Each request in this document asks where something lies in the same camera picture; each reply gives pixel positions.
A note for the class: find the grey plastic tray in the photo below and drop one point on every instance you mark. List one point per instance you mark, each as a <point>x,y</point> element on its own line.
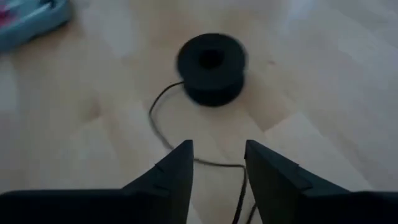
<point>31,25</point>

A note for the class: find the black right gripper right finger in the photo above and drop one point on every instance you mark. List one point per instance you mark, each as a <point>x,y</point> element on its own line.
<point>295,205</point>

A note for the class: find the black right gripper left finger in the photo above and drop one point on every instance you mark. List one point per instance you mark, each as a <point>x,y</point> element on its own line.
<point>124,208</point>

